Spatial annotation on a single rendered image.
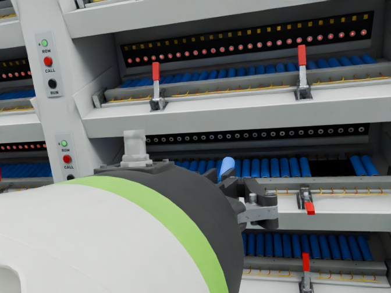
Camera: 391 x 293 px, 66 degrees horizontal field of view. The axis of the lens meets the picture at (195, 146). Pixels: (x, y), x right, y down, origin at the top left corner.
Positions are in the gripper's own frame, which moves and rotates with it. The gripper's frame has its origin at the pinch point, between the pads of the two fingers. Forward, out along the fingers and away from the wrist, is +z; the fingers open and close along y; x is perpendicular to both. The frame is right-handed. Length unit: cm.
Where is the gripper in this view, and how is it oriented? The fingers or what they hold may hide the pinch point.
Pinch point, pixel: (220, 183)
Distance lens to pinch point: 36.6
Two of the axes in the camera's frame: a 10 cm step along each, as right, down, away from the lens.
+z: 2.4, -0.5, 9.7
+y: -9.7, 0.4, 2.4
